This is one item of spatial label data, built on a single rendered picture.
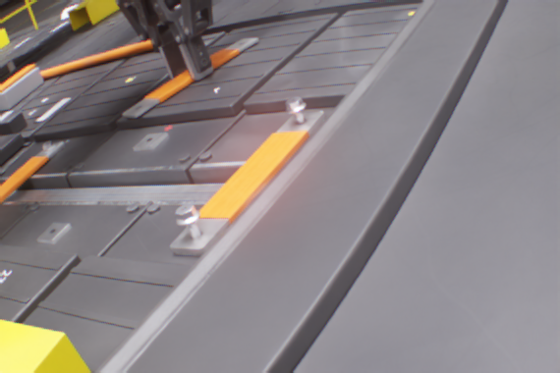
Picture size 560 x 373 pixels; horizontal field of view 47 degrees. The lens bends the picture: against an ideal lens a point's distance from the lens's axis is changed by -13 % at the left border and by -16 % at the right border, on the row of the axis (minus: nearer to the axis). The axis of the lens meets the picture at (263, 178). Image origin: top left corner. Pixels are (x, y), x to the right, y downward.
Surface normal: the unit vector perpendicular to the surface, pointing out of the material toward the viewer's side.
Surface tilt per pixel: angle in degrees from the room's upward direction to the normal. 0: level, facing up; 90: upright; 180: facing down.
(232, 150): 0
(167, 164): 0
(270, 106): 90
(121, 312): 0
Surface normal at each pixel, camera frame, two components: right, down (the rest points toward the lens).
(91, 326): -0.34, -0.84
